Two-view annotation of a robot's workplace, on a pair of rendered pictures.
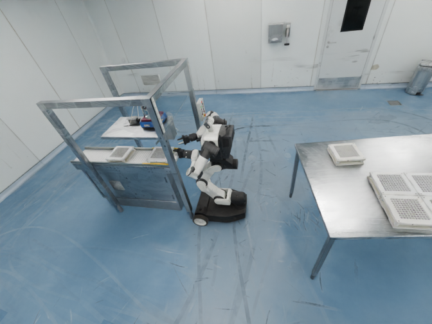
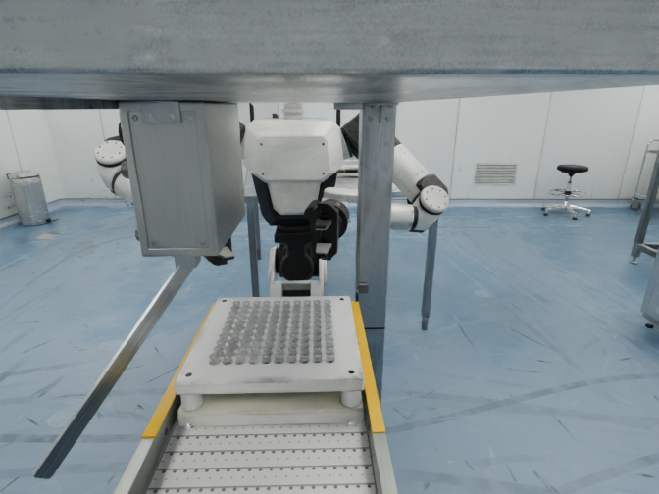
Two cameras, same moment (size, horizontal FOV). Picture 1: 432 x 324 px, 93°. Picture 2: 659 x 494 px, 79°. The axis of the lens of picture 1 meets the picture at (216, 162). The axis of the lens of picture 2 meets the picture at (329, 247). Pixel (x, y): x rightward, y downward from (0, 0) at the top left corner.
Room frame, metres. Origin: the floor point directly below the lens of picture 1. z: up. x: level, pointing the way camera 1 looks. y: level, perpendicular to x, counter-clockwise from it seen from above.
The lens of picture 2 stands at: (1.97, 1.14, 1.31)
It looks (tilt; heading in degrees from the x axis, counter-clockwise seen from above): 19 degrees down; 251
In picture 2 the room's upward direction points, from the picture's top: straight up
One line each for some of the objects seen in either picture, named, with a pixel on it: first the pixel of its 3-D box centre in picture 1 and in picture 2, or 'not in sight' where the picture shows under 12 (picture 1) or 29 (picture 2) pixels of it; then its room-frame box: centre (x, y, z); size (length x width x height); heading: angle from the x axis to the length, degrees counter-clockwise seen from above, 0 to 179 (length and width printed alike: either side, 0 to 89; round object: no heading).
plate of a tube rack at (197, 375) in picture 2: (161, 153); (278, 336); (1.87, 0.60, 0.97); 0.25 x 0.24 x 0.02; 162
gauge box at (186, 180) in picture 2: (164, 128); (194, 171); (1.96, 0.49, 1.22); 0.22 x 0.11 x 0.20; 72
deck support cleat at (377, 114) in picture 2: not in sight; (380, 115); (1.65, 0.49, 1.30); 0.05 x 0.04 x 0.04; 162
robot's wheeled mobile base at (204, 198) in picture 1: (222, 200); not in sight; (1.68, 0.01, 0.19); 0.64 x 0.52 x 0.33; 73
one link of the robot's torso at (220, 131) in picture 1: (218, 141); (295, 164); (1.66, -0.06, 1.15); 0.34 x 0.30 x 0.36; 163
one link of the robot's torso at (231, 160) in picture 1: (224, 161); (298, 244); (1.65, -0.09, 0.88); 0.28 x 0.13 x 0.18; 73
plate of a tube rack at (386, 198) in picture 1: (408, 209); not in sight; (0.72, -1.29, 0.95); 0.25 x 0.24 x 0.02; 164
